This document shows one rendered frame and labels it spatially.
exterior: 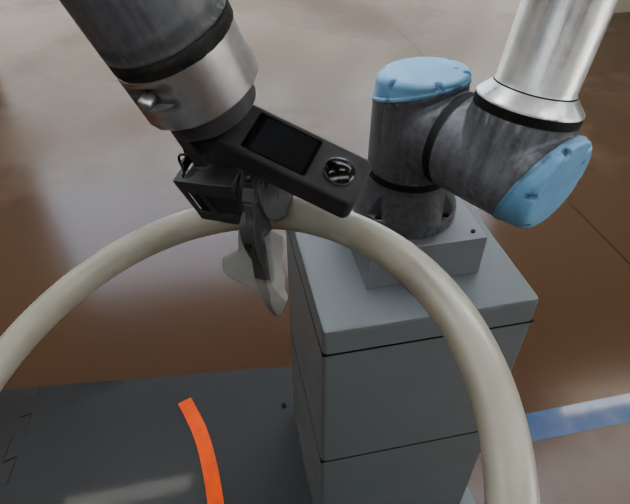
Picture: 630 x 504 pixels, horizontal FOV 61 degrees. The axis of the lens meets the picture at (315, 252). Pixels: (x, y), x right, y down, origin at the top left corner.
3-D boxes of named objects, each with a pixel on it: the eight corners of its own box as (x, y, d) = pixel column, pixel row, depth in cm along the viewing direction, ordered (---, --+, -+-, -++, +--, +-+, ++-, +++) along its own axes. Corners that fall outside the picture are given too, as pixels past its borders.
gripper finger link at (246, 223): (271, 264, 49) (265, 171, 46) (288, 267, 48) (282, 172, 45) (241, 283, 45) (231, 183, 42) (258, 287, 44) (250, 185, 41)
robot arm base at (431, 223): (348, 181, 108) (350, 137, 101) (440, 178, 109) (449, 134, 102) (360, 241, 93) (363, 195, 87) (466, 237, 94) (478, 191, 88)
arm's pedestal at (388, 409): (276, 404, 176) (258, 189, 121) (419, 378, 184) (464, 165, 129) (305, 566, 139) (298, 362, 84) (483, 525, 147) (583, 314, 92)
